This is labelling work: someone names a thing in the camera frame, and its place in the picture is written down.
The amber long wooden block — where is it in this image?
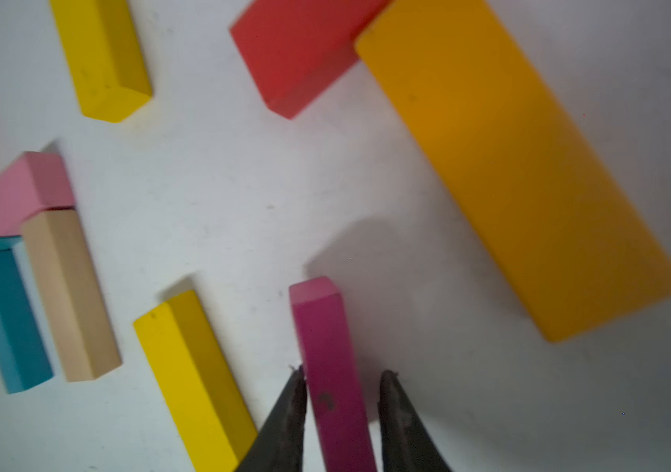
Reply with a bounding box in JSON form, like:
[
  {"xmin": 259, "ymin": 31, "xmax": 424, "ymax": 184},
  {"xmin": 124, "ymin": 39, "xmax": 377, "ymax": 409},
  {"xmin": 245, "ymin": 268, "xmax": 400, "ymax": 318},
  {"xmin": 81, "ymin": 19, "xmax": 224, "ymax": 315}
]
[{"xmin": 355, "ymin": 1, "xmax": 671, "ymax": 342}]

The yellow short wooden block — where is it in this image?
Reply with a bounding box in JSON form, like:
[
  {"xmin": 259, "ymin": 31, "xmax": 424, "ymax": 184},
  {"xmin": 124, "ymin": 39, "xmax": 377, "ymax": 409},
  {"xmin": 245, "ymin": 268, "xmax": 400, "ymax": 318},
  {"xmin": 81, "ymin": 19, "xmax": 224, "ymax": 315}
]
[{"xmin": 50, "ymin": 0, "xmax": 153, "ymax": 123}]

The yellow long wooden block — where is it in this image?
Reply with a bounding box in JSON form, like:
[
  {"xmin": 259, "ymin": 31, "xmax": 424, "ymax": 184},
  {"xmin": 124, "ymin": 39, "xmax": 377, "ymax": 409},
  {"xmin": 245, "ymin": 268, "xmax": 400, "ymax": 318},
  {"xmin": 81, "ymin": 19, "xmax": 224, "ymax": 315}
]
[{"xmin": 134, "ymin": 290, "xmax": 257, "ymax": 471}]

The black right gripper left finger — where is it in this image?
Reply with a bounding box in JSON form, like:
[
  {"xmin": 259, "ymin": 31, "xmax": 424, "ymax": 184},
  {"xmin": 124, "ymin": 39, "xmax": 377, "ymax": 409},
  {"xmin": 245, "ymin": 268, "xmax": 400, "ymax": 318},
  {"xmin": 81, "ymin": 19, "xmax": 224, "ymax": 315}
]
[{"xmin": 235, "ymin": 366, "xmax": 308, "ymax": 472}]

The light pink wooden block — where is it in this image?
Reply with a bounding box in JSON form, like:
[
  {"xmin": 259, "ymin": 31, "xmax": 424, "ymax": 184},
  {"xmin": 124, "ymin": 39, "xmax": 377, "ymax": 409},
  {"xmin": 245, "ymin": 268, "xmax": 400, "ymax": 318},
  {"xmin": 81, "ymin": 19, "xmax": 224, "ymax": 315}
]
[{"xmin": 0, "ymin": 151, "xmax": 76, "ymax": 237}]

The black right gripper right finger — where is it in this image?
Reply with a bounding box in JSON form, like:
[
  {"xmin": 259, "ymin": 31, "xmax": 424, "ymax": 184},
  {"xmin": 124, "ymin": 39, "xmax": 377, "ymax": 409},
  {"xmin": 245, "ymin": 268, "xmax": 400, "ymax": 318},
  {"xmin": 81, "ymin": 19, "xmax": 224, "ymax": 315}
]
[{"xmin": 378, "ymin": 370, "xmax": 451, "ymax": 472}]

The magenta wooden block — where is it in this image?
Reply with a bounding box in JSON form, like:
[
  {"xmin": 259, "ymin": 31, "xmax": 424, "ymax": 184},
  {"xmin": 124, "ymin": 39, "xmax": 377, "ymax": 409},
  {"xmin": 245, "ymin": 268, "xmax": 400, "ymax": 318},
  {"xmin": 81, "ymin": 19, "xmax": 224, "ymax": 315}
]
[{"xmin": 289, "ymin": 277, "xmax": 377, "ymax": 471}]

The natural beige wooden block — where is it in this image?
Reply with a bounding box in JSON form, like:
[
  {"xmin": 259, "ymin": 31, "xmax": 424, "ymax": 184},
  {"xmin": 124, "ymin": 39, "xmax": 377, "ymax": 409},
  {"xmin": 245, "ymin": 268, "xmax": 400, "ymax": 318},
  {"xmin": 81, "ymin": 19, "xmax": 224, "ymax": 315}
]
[{"xmin": 21, "ymin": 210, "xmax": 122, "ymax": 382}]

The red wooden block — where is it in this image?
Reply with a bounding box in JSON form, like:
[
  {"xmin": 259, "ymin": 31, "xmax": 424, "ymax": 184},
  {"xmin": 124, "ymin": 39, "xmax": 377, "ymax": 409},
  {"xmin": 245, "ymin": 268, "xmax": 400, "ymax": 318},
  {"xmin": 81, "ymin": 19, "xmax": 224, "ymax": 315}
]
[{"xmin": 230, "ymin": 0, "xmax": 389, "ymax": 119}]

